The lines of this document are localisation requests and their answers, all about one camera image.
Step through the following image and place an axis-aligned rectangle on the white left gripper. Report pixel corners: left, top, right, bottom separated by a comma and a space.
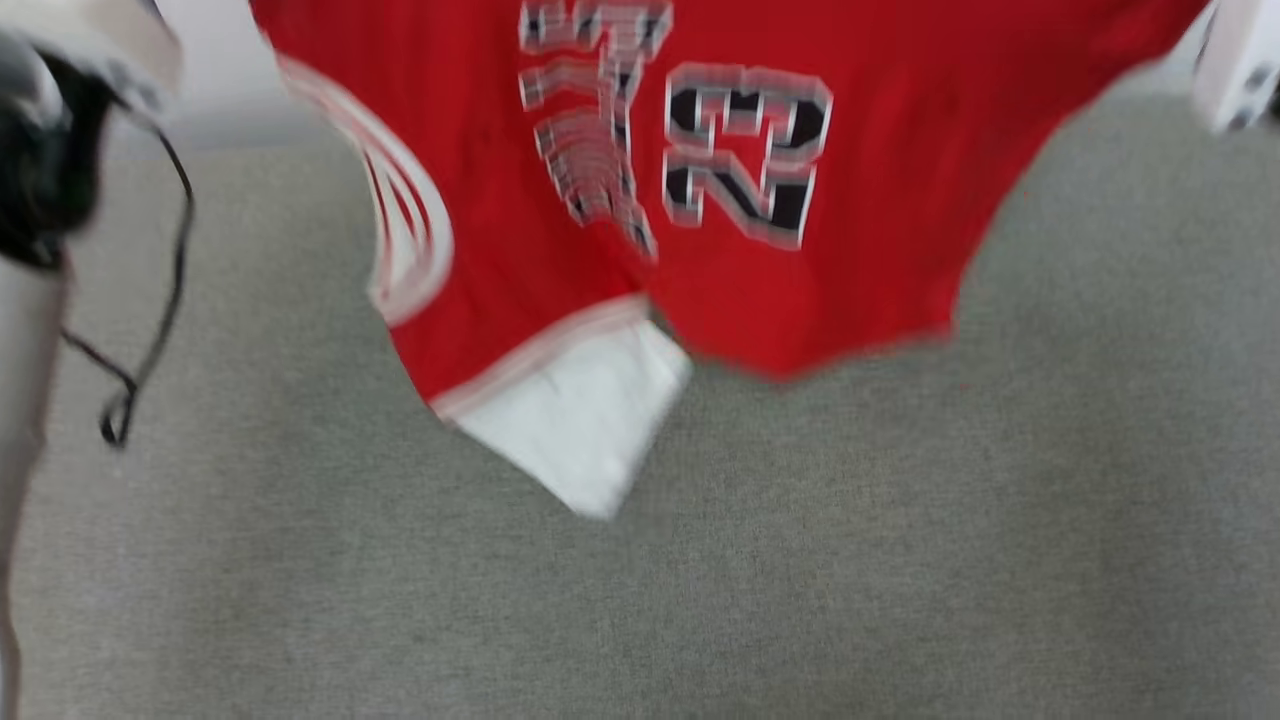
0, 0, 183, 113

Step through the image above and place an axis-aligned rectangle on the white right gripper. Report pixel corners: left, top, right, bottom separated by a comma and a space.
1193, 0, 1280, 135

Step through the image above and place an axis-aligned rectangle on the red basketball jersey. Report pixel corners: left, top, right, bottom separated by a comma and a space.
247, 0, 1212, 522

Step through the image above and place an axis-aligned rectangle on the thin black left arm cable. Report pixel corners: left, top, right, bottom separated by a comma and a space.
58, 126, 197, 449

